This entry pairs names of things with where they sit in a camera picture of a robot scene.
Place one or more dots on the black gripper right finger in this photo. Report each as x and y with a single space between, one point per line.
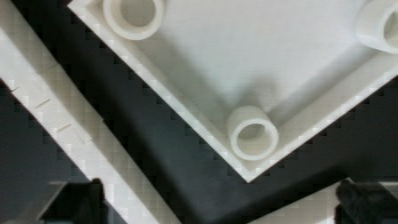
369 203

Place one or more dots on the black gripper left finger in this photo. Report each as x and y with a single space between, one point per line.
78 206

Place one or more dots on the white square tabletop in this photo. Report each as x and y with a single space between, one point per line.
262 64

